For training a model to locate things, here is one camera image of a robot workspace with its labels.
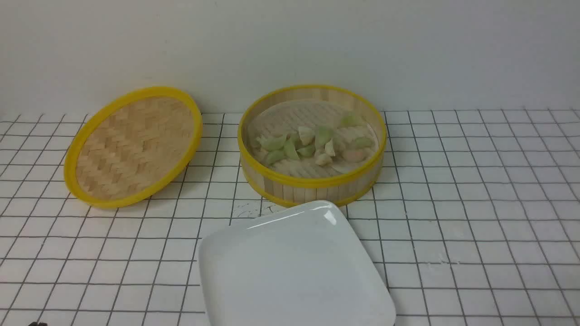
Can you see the green dumpling right side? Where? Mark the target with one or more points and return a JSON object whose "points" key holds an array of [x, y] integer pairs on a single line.
{"points": [[361, 143]]}

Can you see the pale pink dumpling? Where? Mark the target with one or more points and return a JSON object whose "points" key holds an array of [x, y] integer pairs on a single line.
{"points": [[354, 155]]}

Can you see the white dumpling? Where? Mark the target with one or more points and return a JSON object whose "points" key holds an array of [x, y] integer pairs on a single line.
{"points": [[306, 135], [322, 159]]}

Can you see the bamboo steamer basket yellow rim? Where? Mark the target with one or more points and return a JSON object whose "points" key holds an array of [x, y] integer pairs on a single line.
{"points": [[297, 179]]}

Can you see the white dumpling centre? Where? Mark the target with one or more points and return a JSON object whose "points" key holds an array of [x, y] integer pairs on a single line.
{"points": [[306, 135]]}

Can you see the white dumpling front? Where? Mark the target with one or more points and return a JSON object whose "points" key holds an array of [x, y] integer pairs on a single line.
{"points": [[322, 159]]}

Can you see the white square plate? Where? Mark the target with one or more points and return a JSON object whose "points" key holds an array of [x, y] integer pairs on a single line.
{"points": [[303, 266]]}

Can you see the green dumpling centre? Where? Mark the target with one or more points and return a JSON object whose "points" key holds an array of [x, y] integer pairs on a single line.
{"points": [[323, 135]]}

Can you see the woven bamboo steamer lid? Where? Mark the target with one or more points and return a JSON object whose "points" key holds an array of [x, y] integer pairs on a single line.
{"points": [[133, 147]]}

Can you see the green steamed dumpling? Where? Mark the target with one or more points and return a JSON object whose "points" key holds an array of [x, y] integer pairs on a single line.
{"points": [[272, 143]]}

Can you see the green dumpling front left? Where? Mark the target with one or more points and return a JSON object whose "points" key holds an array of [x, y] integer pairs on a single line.
{"points": [[274, 156]]}

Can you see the green dumpling far right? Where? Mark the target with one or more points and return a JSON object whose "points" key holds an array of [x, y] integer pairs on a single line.
{"points": [[351, 120]]}

